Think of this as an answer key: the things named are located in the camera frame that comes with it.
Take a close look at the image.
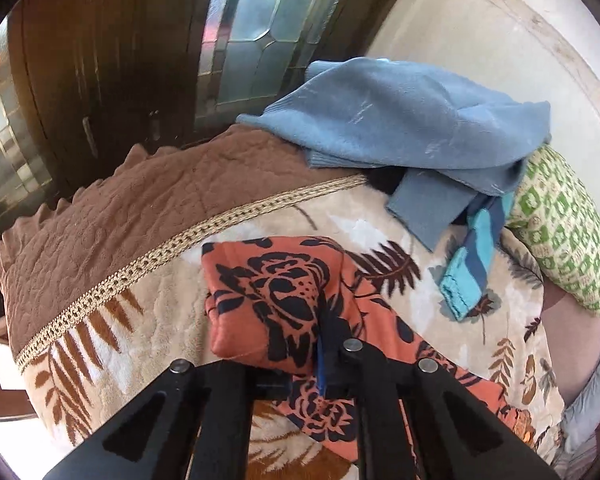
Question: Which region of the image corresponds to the floral leaf-print blanket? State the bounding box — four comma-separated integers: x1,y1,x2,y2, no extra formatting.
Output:
0,126,565,462

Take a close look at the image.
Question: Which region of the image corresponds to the teal striped garment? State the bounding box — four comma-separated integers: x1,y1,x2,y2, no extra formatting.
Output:
439,192,515,322

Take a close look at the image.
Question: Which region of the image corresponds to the wooden stained-glass door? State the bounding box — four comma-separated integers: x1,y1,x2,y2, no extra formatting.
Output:
0,0,396,237

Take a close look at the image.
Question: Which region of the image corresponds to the grey-blue pillow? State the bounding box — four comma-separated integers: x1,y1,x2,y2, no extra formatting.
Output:
560,362,600,454

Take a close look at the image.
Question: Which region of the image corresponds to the green checkered pillow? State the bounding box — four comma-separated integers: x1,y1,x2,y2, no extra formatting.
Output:
507,144,600,315

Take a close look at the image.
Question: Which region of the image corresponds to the blue-grey cloth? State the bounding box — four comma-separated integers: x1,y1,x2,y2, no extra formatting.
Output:
237,58,550,250

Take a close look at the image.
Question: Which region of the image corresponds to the pink bolster cushion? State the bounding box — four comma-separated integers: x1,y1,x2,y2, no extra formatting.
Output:
541,278,600,406

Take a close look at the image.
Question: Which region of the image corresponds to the orange floral garment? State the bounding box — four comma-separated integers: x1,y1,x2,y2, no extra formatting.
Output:
201,236,535,463

